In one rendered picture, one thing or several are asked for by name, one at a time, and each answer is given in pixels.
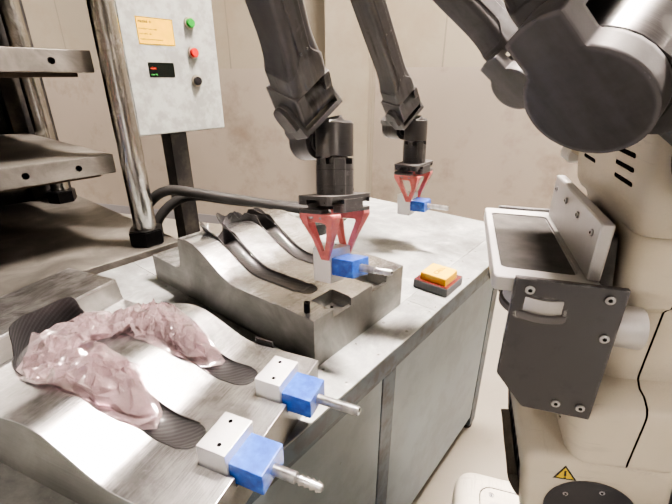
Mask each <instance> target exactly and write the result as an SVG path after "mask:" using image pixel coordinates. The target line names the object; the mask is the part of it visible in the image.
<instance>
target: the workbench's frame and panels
mask: <svg viewBox="0 0 672 504"><path fill-rule="evenodd" d="M487 272H488V268H487V269H486V270H484V271H483V272H482V273H481V274H480V275H479V276H478V277H477V278H475V279H474V280H473V281H472V282H471V283H470V284H469V285H468V286H467V287H465V288H464V289H463V290H462V291H461V292H460V293H459V294H458V295H456V296H455V297H454V298H453V299H452V300H451V301H450V302H449V303H447V304H446V305H445V306H444V307H443V308H442V309H441V310H440V311H438V312H437V313H436V314H435V315H434V316H433V317H432V318H431V319H430V320H428V321H427V322H426V323H425V324H424V325H423V326H422V327H421V328H419V329H418V330H417V331H416V332H415V333H414V334H413V335H412V336H410V337H409V338H408V339H407V340H406V341H405V342H404V343H403V344H401V345H400V346H399V347H398V348H397V349H396V350H395V351H394V352H393V353H391V354H390V355H389V356H388V357H387V358H386V359H385V360H384V361H382V362H381V363H380V364H379V365H378V366H377V367H376V368H375V369H373V370H372V371H371V372H370V373H369V374H368V375H367V376H366V377H365V378H363V379H362V380H361V381H360V382H359V383H358V384H357V385H356V386H354V387H353V388H352V389H351V390H350V391H349V392H348V393H347V394H345V395H344V396H343V397H342V398H341V399H340V400H341V401H345V402H348V403H351V404H354V405H358V406H360V407H361V410H360V414H359V416H355V415H351V414H348V413H345V412H342V411H339V410H336V409H332V408H330V409H329V410H328V411H326V412H325V413H324V414H323V415H322V416H321V417H320V418H319V419H317V420H316V421H315V422H314V423H313V424H312V425H311V426H310V427H308V428H307V429H306V430H305V431H304V432H303V433H302V434H301V435H299V436H298V437H297V438H296V439H295V440H294V441H293V442H292V443H291V444H289V445H288V446H287V447H286V448H285V449H284V450H283V452H284V463H283V466H285V467H288V468H290V469H293V470H295V471H298V472H299V475H301V474H304V475H305V476H306V477H307V476H309V477H310V478H311V479H313V478H314V479H315V480H316V481H317V482H318V481H319V480H320V481H321V482H322V483H323V484H324V487H323V490H322V492H321V493H315V490H309V488H304V486H298V483H295V484H291V483H289V482H286V481H284V480H281V479H279V478H277V477H275V478H274V479H273V481H272V483H271V484H270V486H269V488H268V489H267V491H266V493H265V494H264V495H261V494H259V493H256V492H254V491H253V493H252V494H251V496H250V498H249V499H248V501H247V502H246V504H412V502H413V501H414V499H415V498H416V496H417V495H418V493H419V492H420V490H421V489H422V487H423V486H424V484H425V483H426V481H427V480H428V478H429V477H430V475H431V474H432V473H433V471H434V470H435V468H436V467H437V465H438V464H439V462H440V461H441V459H442V458H443V456H444V455H445V453H446V452H447V450H448V449H449V447H450V446H451V444H452V443H453V442H454V440H455V439H456V437H457V436H458V434H459V433H460V431H461V430H462V428H463V427H464V428H469V427H471V425H472V421H473V420H474V418H475V412H476V407H477V401H478V396H479V390H480V385H481V379H482V374H483V368H484V363H485V357H486V352H487V346H488V341H489V335H490V330H491V324H492V319H493V313H494V308H495V302H496V297H497V291H498V289H494V288H493V287H492V286H491V279H490V278H489V276H488V275H487Z"/></svg>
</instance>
